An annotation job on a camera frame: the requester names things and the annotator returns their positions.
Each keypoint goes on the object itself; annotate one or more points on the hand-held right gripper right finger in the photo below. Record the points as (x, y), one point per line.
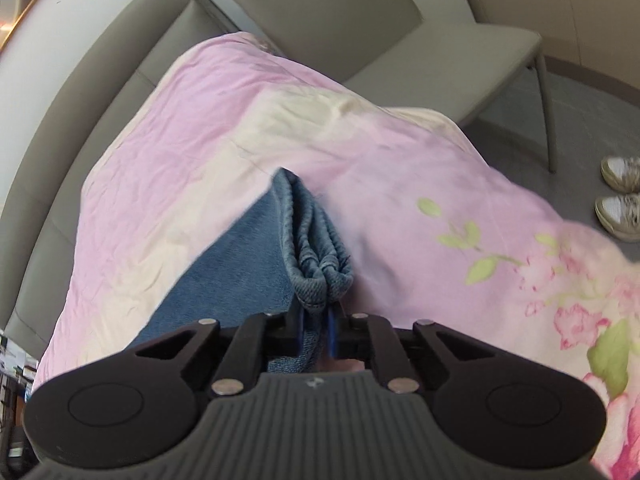
(331, 335)

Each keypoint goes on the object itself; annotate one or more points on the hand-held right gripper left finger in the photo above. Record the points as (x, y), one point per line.
(299, 335)

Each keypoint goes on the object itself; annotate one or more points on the blue denim pants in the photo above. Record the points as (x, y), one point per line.
(240, 270)

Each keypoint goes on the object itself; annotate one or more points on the pink floral blanket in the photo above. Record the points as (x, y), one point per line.
(350, 160)

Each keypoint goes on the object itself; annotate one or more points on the dark cluttered shelf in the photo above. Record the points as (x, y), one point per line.
(15, 375)

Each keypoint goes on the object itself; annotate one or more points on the grey chair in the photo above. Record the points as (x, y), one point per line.
(425, 60)

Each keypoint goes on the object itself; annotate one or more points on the white sneaker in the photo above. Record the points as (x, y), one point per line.
(620, 217)
(622, 172)

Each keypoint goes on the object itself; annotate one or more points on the grey upholstered bed headboard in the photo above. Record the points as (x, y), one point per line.
(75, 110)

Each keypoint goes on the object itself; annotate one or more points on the beige wardrobe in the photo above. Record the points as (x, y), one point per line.
(550, 5)

